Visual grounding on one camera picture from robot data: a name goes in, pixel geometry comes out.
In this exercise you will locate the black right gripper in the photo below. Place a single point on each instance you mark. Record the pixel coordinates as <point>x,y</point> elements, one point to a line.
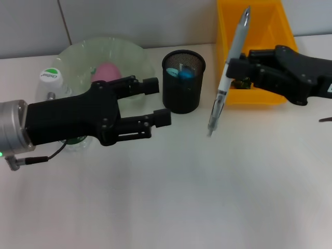
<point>293,75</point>

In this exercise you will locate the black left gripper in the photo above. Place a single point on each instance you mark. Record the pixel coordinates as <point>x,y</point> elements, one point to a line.
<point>72,116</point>

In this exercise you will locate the green plastic wrapper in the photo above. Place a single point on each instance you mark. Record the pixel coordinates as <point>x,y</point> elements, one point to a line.
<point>240,84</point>

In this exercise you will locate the grey white ballpoint pen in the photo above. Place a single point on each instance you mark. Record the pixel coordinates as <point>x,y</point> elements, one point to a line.
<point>240,33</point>

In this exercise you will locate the pink toy peach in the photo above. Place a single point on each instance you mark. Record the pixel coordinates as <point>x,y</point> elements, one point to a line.
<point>106,72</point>

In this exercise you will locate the blue scissors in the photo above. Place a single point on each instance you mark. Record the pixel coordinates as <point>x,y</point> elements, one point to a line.
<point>185,75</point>

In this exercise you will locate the clear plastic ruler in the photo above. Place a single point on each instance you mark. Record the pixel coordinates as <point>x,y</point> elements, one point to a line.
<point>181,67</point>

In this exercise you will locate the clear green-label water bottle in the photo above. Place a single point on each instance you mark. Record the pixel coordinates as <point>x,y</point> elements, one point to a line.
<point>50,76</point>

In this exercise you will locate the black mesh pen holder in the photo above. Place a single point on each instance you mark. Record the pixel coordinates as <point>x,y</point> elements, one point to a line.
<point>181,96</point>

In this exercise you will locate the green glass fruit plate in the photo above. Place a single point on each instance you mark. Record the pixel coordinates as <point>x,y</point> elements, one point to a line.
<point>129,57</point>

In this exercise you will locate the yellow plastic bin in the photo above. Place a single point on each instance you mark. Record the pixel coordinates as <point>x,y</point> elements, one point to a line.
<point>259,26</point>

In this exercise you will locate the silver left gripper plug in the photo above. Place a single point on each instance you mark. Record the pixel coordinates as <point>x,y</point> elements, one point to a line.
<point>51,95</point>

